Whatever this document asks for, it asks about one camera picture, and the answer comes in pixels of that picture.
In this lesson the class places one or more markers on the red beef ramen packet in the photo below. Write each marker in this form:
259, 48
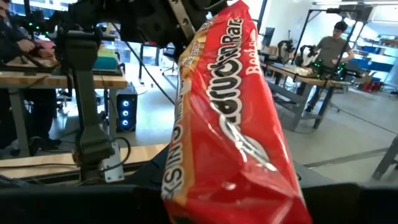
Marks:
233, 124

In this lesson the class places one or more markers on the teal box stack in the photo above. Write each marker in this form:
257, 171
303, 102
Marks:
105, 60

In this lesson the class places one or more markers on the person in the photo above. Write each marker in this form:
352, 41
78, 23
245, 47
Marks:
331, 49
9, 37

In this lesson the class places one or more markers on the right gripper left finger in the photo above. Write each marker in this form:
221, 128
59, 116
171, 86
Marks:
77, 205

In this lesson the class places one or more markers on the silver arm base bracket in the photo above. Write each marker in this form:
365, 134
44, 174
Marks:
112, 168

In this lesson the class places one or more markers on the wooden workbench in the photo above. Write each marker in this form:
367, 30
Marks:
46, 81
308, 79

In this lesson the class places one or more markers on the computer tower blue fans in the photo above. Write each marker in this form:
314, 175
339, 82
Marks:
126, 112

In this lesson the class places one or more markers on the background black robot arm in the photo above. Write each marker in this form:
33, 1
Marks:
286, 51

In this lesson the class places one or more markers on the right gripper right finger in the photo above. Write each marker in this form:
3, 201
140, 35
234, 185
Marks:
357, 205

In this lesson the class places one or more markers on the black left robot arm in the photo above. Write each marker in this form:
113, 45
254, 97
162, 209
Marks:
87, 99

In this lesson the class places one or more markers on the blue storage bins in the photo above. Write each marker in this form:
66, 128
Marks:
377, 65

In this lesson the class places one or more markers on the gray table leg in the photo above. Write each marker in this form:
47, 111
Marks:
387, 160

